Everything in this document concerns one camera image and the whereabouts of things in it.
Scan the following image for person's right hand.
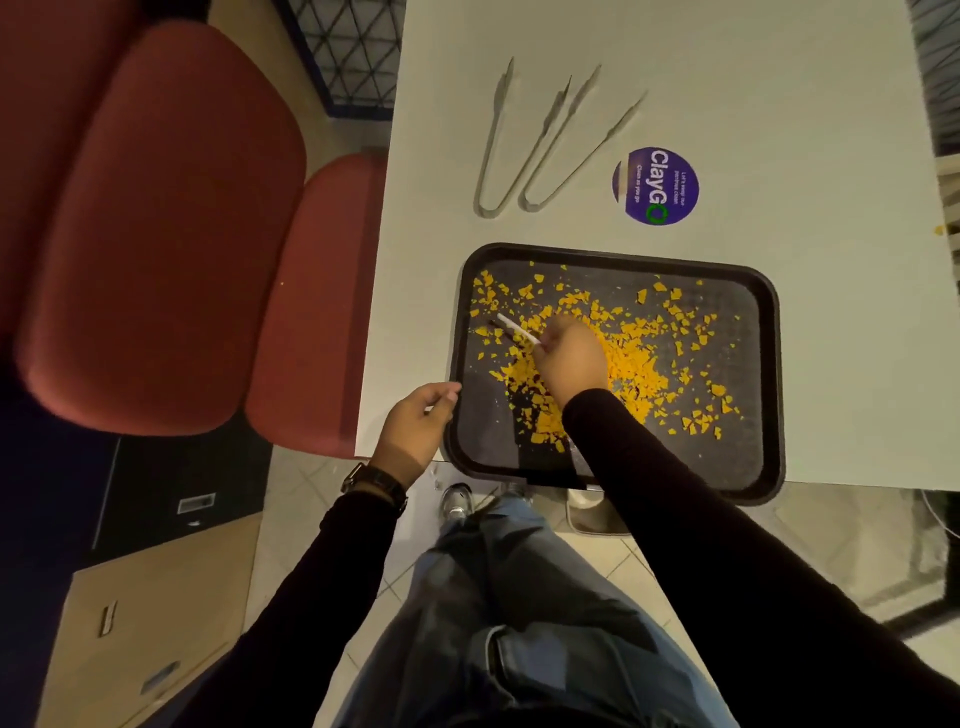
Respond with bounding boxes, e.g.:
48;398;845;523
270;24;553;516
531;315;611;411

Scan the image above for person's left hand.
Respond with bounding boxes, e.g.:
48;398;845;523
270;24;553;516
369;381;463;491

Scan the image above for white plastic utensil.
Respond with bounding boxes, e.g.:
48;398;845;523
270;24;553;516
495;312;543;348

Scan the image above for black plastic tray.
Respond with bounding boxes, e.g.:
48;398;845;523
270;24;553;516
442;242;787;507

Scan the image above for person's right forearm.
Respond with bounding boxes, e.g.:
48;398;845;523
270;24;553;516
562;387;960;728

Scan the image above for person's left forearm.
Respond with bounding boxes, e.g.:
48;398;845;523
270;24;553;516
172;489;403;728

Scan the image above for pile of yellow chip fragments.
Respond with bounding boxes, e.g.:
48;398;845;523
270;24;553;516
470;260;744;456

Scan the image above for person's grey shoe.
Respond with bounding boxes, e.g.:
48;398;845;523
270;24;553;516
438;483;476;524

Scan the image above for black wrist watch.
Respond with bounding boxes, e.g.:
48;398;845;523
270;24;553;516
340;462;410;516

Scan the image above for small red cushioned chair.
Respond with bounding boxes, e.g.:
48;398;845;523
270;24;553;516
244;153;390;461

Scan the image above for metal tongs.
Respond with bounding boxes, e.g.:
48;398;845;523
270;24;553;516
473;57;573;220
518;65;649;214

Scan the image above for metal table base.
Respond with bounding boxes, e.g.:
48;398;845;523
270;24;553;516
564;487;633;538

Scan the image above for round purple sticker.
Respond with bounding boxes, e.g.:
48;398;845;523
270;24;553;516
611;146;701;228

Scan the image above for person's blue jeans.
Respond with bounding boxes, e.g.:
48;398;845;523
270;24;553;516
332;493;741;728

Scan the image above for black cabinet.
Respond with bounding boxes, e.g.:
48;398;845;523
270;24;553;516
81;411;274;569

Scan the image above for large red cushioned chair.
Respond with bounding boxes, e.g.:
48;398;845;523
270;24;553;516
13;20;308;438

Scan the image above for light wooden cabinet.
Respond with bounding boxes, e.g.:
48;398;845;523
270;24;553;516
35;513;264;728

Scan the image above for dark red cushioned chair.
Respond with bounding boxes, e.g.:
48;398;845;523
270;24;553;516
0;0;145;342

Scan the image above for black metal frame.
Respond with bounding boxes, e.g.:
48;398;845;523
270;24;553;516
883;491;960;640

